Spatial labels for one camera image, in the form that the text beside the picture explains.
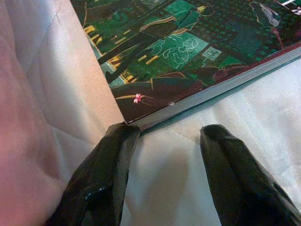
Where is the dark illustrated paperback book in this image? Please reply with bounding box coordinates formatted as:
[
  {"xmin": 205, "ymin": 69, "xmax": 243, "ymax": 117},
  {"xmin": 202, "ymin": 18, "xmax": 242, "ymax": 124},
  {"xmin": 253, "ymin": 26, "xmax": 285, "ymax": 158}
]
[{"xmin": 70, "ymin": 0, "xmax": 301, "ymax": 131}]

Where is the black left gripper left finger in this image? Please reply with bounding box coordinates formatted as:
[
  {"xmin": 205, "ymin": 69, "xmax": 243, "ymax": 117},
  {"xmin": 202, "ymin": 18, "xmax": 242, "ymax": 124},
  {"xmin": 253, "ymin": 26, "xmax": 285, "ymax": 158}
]
[{"xmin": 46, "ymin": 123, "xmax": 141, "ymax": 226}]

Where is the white quilted mattress pad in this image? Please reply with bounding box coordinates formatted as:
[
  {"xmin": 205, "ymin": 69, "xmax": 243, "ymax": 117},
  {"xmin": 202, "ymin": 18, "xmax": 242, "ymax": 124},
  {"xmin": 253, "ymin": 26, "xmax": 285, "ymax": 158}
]
[{"xmin": 0, "ymin": 0, "xmax": 301, "ymax": 226}]

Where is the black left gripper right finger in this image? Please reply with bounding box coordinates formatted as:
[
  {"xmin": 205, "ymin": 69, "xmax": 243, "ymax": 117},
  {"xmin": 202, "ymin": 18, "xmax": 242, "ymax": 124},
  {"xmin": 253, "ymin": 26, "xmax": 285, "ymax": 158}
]
[{"xmin": 199, "ymin": 124, "xmax": 301, "ymax": 226}]

